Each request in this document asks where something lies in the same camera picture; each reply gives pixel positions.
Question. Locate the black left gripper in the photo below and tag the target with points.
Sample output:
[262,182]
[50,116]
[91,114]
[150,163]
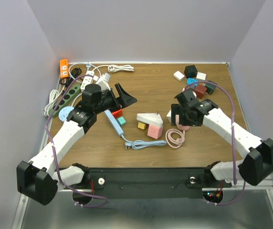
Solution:
[124,99]

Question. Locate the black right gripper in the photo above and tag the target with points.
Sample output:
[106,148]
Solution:
[177,109]

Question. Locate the red cube socket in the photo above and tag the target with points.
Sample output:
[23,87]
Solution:
[117,114]

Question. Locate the round pink socket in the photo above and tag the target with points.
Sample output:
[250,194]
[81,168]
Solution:
[182,127]

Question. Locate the white cube socket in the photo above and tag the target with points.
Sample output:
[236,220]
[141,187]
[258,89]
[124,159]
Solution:
[169,116]

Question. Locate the light blue power strip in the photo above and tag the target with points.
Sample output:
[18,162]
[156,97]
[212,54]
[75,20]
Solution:
[116,126]

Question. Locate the yellow small plug adapter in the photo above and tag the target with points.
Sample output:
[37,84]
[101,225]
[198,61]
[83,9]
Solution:
[141,125]

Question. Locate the white triangular power strip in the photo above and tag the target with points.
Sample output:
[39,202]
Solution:
[150,119]

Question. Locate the pink cube socket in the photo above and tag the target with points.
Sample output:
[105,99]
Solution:
[155,131]

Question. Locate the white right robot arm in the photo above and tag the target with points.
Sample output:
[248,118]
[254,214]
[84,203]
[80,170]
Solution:
[252,157]

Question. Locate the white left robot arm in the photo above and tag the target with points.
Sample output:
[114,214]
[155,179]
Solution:
[40,178]

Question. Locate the teal small plug adapter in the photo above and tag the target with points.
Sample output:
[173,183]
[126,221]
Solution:
[121,120]

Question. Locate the blue plug adapter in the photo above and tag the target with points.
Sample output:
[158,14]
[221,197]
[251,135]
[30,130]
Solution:
[192,82]

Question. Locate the round light blue socket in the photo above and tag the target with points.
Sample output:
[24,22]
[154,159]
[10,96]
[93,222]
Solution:
[64,112]

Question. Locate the dark red cube adapter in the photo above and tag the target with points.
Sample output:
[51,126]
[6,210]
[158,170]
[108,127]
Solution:
[200,90]

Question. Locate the dark green cube adapter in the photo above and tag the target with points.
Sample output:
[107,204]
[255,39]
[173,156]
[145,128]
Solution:
[210,87]

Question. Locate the white square charger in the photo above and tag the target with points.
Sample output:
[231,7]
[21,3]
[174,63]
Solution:
[201,76]

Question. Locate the white flat charger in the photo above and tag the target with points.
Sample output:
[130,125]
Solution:
[178,75]

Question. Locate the black cube adapter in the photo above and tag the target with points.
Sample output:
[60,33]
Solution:
[191,71]

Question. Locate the white long power strip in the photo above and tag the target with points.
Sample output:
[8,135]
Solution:
[88,79]

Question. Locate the dark green power strip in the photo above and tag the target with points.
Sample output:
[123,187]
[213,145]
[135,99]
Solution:
[74,91]

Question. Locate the orange power strip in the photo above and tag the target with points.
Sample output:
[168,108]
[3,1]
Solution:
[64,68]

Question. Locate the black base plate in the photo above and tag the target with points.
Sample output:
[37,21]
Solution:
[150,183]

